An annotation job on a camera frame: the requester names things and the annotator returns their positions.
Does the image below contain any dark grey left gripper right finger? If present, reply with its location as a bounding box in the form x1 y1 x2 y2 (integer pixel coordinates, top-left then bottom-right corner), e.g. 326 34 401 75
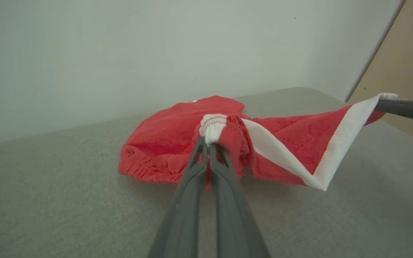
209 143 271 258

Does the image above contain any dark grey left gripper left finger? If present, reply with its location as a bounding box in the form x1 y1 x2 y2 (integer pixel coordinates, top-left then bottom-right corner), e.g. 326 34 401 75
147 138 208 258

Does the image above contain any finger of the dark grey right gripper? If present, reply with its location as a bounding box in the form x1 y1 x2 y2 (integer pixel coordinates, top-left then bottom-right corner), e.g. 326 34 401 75
375 100 413 125

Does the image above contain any red jersey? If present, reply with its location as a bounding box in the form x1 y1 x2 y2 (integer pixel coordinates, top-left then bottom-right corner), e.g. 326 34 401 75
118 92 398 191

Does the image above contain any beige wooden panel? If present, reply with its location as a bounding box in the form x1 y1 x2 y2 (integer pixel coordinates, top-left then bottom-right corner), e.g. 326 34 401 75
346 0 413 149

